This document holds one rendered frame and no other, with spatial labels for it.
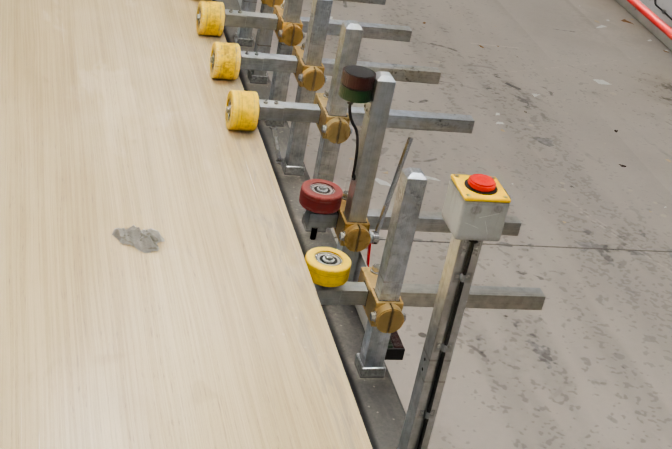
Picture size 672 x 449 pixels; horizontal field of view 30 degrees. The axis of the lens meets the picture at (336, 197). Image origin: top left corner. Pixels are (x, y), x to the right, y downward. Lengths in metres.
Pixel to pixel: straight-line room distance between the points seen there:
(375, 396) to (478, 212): 0.54
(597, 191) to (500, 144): 0.44
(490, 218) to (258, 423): 0.43
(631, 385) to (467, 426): 0.59
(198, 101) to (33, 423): 1.10
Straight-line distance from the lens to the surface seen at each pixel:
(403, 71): 2.85
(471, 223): 1.77
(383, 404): 2.19
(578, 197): 4.73
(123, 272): 2.04
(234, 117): 2.50
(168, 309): 1.96
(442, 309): 1.86
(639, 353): 3.91
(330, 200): 2.34
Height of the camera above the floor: 1.99
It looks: 28 degrees down
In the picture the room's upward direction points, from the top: 11 degrees clockwise
